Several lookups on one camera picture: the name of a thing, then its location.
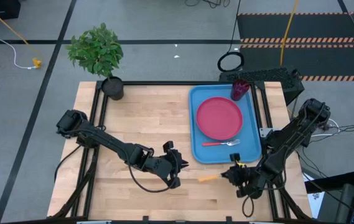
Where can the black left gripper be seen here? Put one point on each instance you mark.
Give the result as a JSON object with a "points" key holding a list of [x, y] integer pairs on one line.
{"points": [[161, 165]]}

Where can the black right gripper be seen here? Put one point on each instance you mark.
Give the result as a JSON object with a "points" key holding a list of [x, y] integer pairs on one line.
{"points": [[246, 180]]}

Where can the red round plate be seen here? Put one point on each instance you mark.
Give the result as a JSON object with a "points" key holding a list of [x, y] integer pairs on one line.
{"points": [[219, 118]]}

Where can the dark red ribbed cup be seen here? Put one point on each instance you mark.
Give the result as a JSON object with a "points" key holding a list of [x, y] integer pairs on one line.
{"points": [[239, 88]]}

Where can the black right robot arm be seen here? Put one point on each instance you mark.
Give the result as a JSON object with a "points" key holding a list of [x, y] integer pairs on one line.
{"points": [[288, 140]]}

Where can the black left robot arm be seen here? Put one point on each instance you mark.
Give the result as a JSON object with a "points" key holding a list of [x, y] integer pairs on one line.
{"points": [[108, 141]]}

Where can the blue plastic tray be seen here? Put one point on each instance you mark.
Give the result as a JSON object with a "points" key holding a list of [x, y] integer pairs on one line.
{"points": [[217, 152]]}

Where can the white paper sheet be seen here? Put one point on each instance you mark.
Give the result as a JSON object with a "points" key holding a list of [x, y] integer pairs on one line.
{"points": [[316, 202]]}

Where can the black plant pot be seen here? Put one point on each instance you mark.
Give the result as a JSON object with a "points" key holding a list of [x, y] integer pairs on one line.
{"points": [[113, 87]]}

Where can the green leafy plant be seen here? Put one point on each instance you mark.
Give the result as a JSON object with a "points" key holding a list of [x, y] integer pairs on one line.
{"points": [[95, 49]]}

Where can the black hazard-striped floor mat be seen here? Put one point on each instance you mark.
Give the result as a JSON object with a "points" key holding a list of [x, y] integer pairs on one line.
{"points": [[304, 28]]}

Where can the yellow plug on floor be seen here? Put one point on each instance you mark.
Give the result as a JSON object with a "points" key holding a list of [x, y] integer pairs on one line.
{"points": [[37, 63]]}

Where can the black metal table frame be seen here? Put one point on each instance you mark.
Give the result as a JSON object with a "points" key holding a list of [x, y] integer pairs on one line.
{"points": [[179, 83]]}

